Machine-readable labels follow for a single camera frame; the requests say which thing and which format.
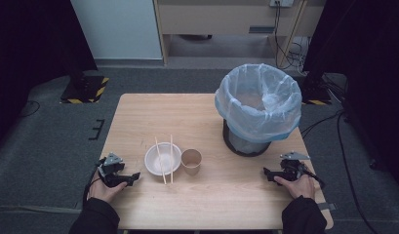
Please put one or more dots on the striped black stand base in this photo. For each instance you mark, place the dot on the striped black stand base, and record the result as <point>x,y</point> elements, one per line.
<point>315,92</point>
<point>86,92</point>

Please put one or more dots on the white paper bowl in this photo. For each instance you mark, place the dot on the white paper bowl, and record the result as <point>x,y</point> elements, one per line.
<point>163,161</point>

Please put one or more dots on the brown paper cup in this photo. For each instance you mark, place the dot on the brown paper cup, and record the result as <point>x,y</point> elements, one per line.
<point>191,161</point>

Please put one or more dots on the black mesh trash bin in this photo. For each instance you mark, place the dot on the black mesh trash bin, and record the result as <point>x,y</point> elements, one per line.
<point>247,146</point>

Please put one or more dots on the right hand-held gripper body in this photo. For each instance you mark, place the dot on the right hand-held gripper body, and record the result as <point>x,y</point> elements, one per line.
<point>293,169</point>

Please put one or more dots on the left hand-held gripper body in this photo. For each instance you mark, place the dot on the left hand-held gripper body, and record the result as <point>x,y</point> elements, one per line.
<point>111,167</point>

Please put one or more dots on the person's left hand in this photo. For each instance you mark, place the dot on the person's left hand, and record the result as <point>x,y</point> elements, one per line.
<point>104,191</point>

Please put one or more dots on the person's right hand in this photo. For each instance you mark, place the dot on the person's right hand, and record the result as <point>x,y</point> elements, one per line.
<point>299,187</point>

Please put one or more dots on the black curtain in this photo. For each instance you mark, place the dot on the black curtain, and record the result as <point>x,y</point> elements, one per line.
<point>34,48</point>
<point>366,48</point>

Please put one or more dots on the white power socket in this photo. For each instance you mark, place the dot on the white power socket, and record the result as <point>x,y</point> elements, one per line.
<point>281,2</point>

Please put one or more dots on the grey tape strip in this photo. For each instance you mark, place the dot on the grey tape strip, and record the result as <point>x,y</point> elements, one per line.
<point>327,206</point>

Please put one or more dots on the wooden chopstick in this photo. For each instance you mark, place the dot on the wooden chopstick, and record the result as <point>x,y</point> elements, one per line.
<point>171,159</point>
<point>160,161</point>

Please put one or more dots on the blue plastic bin bag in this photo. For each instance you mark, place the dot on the blue plastic bin bag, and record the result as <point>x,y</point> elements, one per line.
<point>262,125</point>

